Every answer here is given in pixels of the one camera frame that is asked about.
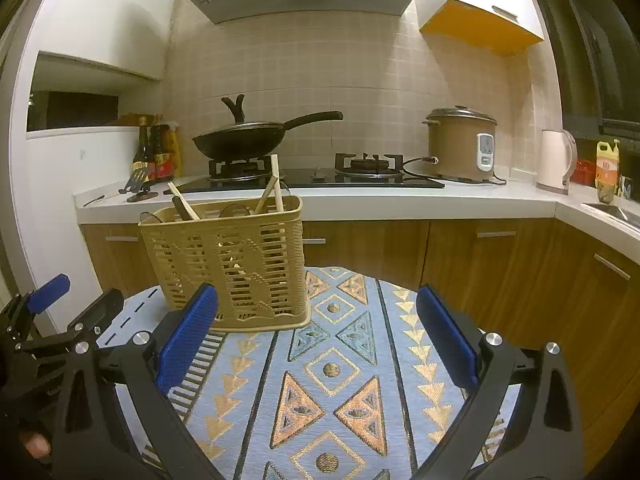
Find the black wok lid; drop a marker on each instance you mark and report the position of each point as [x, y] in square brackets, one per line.
[240, 122]

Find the pink electric kettle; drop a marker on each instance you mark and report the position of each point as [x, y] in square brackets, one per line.
[557, 160]

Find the black plastic spoon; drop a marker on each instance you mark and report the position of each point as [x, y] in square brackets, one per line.
[185, 212]

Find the beige plastic utensil basket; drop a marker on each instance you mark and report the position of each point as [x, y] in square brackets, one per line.
[251, 252]

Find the person's left hand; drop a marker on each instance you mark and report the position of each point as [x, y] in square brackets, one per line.
[37, 445]

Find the dark window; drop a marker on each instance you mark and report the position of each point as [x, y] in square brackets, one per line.
[595, 45]

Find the blue patterned table mat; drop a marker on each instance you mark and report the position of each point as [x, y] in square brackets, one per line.
[360, 392]

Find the slotted spatula on rest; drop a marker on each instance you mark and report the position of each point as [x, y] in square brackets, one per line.
[138, 187]

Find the white orange wall cabinet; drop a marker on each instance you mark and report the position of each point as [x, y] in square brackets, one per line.
[505, 27]

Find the yellow cooking oil bottle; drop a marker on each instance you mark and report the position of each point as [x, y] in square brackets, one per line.
[174, 148]

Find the yellow dish soap bottle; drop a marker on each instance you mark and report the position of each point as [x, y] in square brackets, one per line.
[607, 170]

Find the white kitchen countertop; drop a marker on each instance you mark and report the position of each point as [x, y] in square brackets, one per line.
[515, 200]

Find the black wok with handle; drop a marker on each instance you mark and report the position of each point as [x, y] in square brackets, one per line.
[254, 139]

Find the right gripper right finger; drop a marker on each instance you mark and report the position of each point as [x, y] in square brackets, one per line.
[543, 438]

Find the steel sink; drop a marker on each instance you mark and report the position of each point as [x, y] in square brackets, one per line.
[625, 217]

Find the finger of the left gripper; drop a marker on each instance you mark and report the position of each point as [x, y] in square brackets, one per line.
[85, 328]
[39, 300]

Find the red box on counter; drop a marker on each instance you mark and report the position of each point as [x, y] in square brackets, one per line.
[584, 173]

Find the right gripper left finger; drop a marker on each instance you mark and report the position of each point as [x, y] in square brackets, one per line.
[91, 438]

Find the red label sauce bottle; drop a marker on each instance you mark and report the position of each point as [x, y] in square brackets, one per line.
[164, 168]

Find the wooden base cabinets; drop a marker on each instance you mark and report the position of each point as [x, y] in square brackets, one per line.
[532, 280]

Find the brown rice cooker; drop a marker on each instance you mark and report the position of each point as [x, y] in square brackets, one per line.
[461, 144]

